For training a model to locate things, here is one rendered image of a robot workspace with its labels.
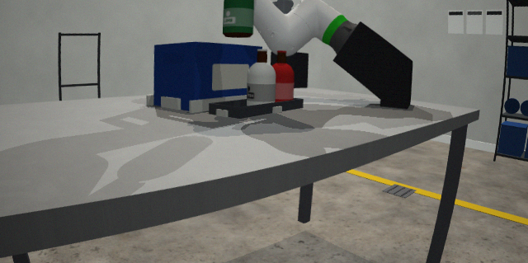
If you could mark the red bottle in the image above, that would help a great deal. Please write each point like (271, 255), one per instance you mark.
(284, 78)

